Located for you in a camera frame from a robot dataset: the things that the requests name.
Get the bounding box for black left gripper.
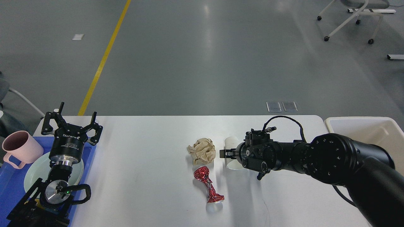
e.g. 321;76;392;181
41;102;103;164

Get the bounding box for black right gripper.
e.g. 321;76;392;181
219;142;247;166

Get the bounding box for white paper cup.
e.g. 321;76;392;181
224;136;243;171

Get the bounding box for brown paper ball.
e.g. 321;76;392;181
187;138;216;166

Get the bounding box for crushed red can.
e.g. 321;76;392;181
193;166;225;204

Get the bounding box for light green plate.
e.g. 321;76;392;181
24;153;85;192

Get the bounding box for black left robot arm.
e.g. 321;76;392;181
6;102;103;227

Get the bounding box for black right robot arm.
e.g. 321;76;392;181
220;122;404;227

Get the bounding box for pink mug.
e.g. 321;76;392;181
2;131;44;169

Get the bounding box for person in jeans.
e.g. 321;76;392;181
0;71;16;139

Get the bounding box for left floor outlet cover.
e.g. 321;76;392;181
266;102;282;113

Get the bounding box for floor outlet cover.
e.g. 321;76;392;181
282;102;298;112
266;102;282;113

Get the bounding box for right floor outlet cover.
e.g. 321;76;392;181
282;102;298;112

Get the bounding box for white plastic bin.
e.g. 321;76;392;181
324;116;404;175

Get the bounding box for white floor bar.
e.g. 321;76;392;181
387;54;404;60

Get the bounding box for white office chair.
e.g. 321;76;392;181
324;0;390;44

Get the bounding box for grey chair frame left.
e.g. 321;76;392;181
9;88;45;119

